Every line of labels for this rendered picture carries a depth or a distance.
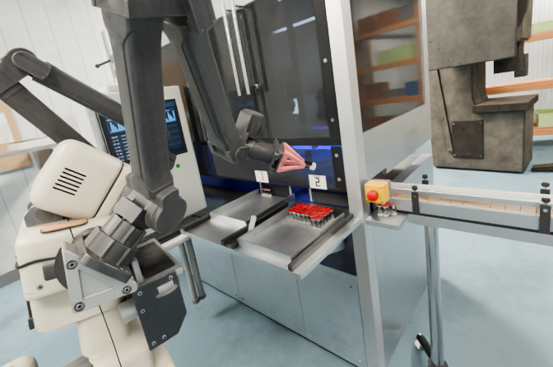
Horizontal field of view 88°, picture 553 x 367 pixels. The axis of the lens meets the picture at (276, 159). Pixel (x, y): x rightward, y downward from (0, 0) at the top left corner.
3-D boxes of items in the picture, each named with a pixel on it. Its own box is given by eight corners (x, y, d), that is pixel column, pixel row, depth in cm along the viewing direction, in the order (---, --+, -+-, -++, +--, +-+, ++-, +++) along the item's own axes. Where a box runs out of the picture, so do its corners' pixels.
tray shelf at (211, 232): (253, 196, 167) (253, 192, 167) (369, 215, 120) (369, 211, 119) (180, 233, 133) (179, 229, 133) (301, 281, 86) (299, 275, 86)
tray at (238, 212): (259, 193, 163) (258, 188, 162) (295, 199, 146) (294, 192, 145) (211, 219, 139) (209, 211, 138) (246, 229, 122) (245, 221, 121)
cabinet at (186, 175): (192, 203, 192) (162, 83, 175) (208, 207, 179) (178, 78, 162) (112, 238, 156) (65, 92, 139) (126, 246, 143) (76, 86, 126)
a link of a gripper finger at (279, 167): (308, 148, 84) (277, 138, 82) (309, 160, 77) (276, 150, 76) (299, 167, 87) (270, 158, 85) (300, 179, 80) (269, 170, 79)
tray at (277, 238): (294, 211, 132) (293, 203, 131) (345, 220, 114) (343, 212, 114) (239, 246, 108) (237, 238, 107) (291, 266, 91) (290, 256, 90)
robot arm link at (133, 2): (66, -51, 34) (122, -38, 30) (161, -40, 44) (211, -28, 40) (123, 217, 59) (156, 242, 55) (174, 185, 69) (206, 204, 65)
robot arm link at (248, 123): (207, 148, 73) (234, 161, 70) (219, 104, 70) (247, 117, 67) (234, 144, 84) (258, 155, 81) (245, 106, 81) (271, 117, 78)
